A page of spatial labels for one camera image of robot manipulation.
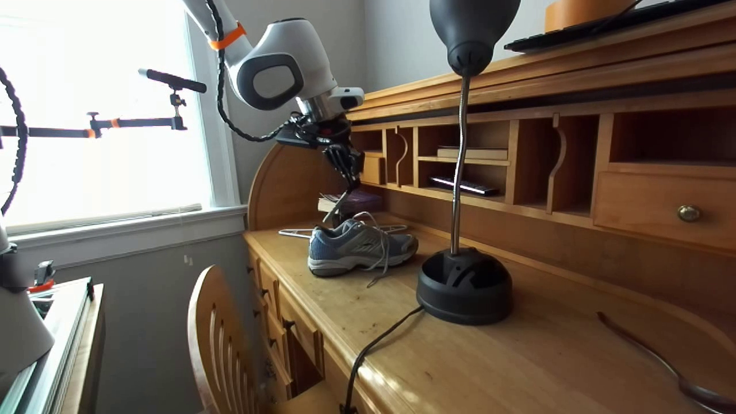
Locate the orange round container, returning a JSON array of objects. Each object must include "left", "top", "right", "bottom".
[{"left": 544, "top": 0, "right": 634, "bottom": 33}]

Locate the black and red clamp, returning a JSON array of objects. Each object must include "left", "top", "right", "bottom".
[{"left": 28, "top": 259, "right": 57, "bottom": 294}]

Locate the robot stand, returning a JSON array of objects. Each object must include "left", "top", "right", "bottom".
[{"left": 0, "top": 276, "right": 108, "bottom": 414}]

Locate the black remote control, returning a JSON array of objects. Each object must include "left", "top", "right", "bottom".
[{"left": 428, "top": 175, "right": 500, "bottom": 198}]

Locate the window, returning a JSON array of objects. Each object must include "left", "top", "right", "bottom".
[{"left": 0, "top": 0, "right": 249, "bottom": 237}]

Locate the black keyboard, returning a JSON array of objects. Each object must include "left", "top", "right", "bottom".
[{"left": 504, "top": 0, "right": 736, "bottom": 54}]

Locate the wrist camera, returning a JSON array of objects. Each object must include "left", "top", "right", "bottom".
[{"left": 275, "top": 122, "right": 323, "bottom": 150}]

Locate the black lamp cable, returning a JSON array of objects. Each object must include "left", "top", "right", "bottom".
[{"left": 339, "top": 305, "right": 426, "bottom": 414}]

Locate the curved metal tool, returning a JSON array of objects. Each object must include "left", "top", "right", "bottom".
[{"left": 596, "top": 311, "right": 736, "bottom": 414}]

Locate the wooden rolltop desk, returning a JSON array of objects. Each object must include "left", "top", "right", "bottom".
[{"left": 243, "top": 0, "right": 736, "bottom": 414}]

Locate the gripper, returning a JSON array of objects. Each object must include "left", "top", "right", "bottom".
[{"left": 300, "top": 114, "right": 366, "bottom": 195}]

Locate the white wire hanger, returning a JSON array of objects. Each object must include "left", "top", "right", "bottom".
[{"left": 278, "top": 224, "right": 409, "bottom": 240}]

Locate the wooden chair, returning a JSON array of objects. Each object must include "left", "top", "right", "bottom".
[{"left": 186, "top": 264, "right": 346, "bottom": 414}]

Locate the black desk lamp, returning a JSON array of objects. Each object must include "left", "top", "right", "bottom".
[{"left": 416, "top": 0, "right": 522, "bottom": 327}]

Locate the grey and blue sneaker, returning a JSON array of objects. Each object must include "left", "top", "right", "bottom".
[{"left": 307, "top": 211, "right": 420, "bottom": 288}]

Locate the camera on mount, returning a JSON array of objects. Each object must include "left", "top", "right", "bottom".
[{"left": 0, "top": 67, "right": 208, "bottom": 140}]

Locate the large cubby drawer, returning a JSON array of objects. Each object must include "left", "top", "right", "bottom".
[{"left": 592, "top": 170, "right": 736, "bottom": 252}]

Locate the desk drawer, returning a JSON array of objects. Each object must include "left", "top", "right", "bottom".
[
  {"left": 277, "top": 286, "right": 325, "bottom": 377},
  {"left": 256, "top": 259, "right": 282, "bottom": 314}
]

